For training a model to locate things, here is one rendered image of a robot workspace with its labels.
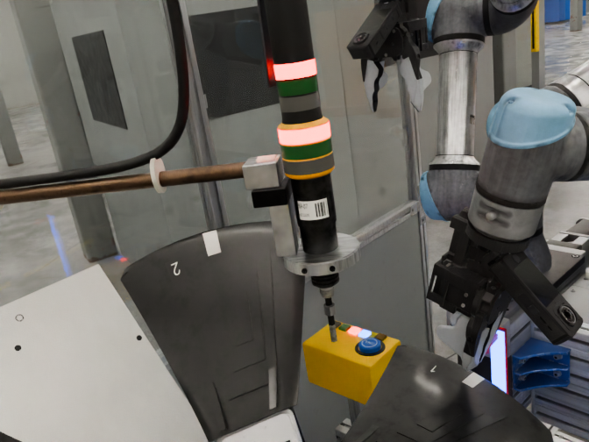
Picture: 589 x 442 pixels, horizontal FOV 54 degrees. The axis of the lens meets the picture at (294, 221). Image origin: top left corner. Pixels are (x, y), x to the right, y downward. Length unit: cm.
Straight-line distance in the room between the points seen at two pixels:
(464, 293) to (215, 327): 29
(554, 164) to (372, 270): 128
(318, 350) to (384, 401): 35
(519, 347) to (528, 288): 70
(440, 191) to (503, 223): 72
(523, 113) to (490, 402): 37
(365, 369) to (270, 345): 44
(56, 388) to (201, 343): 23
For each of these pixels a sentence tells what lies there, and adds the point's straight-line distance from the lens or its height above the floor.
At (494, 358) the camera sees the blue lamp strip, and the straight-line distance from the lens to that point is 93.
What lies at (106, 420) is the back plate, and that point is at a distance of 82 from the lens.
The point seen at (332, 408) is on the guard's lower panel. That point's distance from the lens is 187.
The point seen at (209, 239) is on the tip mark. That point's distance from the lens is 70.
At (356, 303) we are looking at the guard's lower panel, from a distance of 183.
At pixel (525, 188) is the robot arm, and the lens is 64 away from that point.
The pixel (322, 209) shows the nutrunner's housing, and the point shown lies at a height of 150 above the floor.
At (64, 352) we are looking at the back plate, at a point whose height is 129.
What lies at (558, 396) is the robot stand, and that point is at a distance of 149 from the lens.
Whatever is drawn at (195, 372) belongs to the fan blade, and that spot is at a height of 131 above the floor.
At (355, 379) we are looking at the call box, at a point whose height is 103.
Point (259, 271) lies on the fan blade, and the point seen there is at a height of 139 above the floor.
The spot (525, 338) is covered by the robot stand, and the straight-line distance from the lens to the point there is 141.
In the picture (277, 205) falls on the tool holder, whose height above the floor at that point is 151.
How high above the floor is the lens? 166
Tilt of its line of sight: 19 degrees down
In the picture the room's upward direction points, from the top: 9 degrees counter-clockwise
